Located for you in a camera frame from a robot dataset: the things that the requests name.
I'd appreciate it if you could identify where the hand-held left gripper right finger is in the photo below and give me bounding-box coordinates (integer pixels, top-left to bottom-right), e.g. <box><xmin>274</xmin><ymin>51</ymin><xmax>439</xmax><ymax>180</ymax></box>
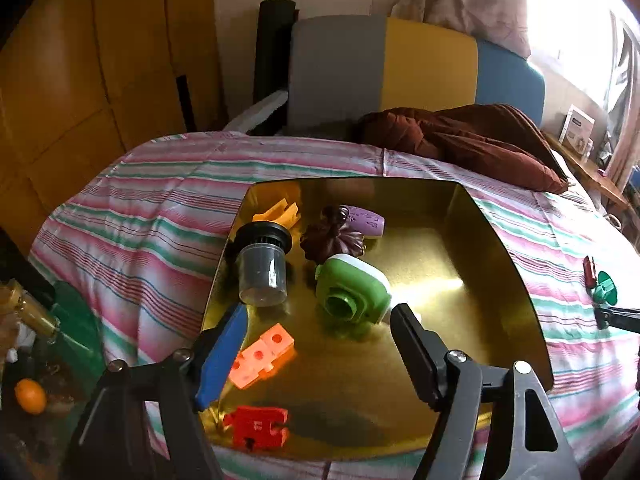
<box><xmin>390</xmin><ymin>304</ymin><xmax>583</xmax><ymax>480</ymax></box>

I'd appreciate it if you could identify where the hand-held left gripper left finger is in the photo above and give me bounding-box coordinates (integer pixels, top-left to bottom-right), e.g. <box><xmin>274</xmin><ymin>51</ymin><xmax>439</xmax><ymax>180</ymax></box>
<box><xmin>57</xmin><ymin>302</ymin><xmax>249</xmax><ymax>480</ymax></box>

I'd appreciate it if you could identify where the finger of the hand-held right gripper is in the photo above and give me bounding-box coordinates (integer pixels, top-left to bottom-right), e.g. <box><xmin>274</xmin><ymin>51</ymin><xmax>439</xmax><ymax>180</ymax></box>
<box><xmin>594</xmin><ymin>306</ymin><xmax>640</xmax><ymax>336</ymax></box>

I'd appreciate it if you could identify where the green plastic toy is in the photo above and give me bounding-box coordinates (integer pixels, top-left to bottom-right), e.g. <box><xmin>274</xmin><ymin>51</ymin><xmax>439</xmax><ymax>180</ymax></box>
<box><xmin>591</xmin><ymin>270</ymin><xmax>619</xmax><ymax>305</ymax></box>

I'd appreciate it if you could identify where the orange cube block piece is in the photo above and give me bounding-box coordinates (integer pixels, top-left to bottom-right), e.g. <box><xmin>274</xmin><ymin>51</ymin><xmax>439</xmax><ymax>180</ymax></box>
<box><xmin>229</xmin><ymin>324</ymin><xmax>297</xmax><ymax>389</ymax></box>

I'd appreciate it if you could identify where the green white round container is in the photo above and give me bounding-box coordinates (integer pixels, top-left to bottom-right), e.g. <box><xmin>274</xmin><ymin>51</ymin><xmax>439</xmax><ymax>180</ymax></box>
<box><xmin>314</xmin><ymin>253</ymin><xmax>392</xmax><ymax>328</ymax></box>

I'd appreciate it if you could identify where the gold tray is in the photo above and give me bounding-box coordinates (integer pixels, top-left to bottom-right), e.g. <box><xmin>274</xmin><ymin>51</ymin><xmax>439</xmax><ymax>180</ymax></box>
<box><xmin>200</xmin><ymin>176</ymin><xmax>554</xmax><ymax>462</ymax></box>

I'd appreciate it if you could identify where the clear cup with black lid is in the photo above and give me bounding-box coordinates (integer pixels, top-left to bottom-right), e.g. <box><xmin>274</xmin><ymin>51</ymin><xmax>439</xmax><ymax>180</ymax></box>
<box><xmin>231</xmin><ymin>222</ymin><xmax>294</xmax><ymax>308</ymax></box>

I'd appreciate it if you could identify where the brown pumpkin toy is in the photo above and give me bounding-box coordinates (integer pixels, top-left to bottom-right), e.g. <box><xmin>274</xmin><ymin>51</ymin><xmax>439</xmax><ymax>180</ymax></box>
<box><xmin>300</xmin><ymin>205</ymin><xmax>368</xmax><ymax>264</ymax></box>

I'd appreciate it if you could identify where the purple oval case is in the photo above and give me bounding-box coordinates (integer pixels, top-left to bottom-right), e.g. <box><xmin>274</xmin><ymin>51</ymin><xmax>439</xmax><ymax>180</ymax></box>
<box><xmin>344</xmin><ymin>204</ymin><xmax>386</xmax><ymax>239</ymax></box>

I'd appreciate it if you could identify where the orange ridged plastic piece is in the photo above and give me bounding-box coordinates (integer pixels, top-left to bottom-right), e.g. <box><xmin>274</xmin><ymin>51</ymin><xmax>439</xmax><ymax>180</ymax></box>
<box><xmin>251</xmin><ymin>199</ymin><xmax>302</xmax><ymax>229</ymax></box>

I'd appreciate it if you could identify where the wooden shelf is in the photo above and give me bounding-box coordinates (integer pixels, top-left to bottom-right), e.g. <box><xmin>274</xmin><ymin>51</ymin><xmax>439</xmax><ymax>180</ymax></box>
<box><xmin>541</xmin><ymin>131</ymin><xmax>632</xmax><ymax>213</ymax></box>

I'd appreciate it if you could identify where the green plastic bag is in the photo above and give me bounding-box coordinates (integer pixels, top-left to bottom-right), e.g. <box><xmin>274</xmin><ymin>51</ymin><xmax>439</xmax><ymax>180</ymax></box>
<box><xmin>47</xmin><ymin>280</ymin><xmax>107</xmax><ymax>391</ymax></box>

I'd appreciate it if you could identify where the white cardboard box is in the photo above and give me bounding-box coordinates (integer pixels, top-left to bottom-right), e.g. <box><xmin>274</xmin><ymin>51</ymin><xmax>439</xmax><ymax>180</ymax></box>
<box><xmin>562</xmin><ymin>104</ymin><xmax>597</xmax><ymax>155</ymax></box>

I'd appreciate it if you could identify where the orange fruit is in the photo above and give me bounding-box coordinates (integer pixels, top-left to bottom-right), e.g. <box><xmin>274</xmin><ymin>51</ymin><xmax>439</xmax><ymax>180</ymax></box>
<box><xmin>14</xmin><ymin>379</ymin><xmax>48</xmax><ymax>416</ymax></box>

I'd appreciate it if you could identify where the brass object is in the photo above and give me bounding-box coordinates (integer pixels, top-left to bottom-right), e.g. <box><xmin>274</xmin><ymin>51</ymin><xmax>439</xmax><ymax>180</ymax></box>
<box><xmin>0</xmin><ymin>280</ymin><xmax>58</xmax><ymax>343</ymax></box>

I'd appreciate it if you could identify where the brown duvet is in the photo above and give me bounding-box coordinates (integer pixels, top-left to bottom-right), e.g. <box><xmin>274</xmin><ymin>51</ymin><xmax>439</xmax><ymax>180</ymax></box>
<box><xmin>356</xmin><ymin>104</ymin><xmax>572</xmax><ymax>195</ymax></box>

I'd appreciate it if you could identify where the white bar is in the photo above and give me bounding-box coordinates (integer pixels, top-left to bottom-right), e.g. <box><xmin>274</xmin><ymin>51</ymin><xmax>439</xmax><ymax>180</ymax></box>
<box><xmin>221</xmin><ymin>90</ymin><xmax>289</xmax><ymax>135</ymax></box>

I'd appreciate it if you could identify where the grey yellow blue headboard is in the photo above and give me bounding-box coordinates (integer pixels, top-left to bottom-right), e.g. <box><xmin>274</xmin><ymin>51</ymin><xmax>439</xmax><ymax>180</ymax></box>
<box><xmin>286</xmin><ymin>15</ymin><xmax>547</xmax><ymax>143</ymax></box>

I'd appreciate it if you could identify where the wooden wardrobe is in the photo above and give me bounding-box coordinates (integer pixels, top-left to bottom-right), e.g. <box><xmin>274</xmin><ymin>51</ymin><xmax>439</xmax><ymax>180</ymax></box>
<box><xmin>0</xmin><ymin>0</ymin><xmax>226</xmax><ymax>261</ymax></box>

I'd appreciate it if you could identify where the window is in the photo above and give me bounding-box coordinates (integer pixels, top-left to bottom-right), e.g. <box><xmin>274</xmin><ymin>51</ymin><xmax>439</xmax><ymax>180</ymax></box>
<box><xmin>525</xmin><ymin>0</ymin><xmax>640</xmax><ymax>116</ymax></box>

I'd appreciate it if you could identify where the pale curtain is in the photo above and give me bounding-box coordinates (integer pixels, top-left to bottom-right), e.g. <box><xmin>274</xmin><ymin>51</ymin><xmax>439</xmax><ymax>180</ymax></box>
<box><xmin>392</xmin><ymin>0</ymin><xmax>532</xmax><ymax>58</ymax></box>

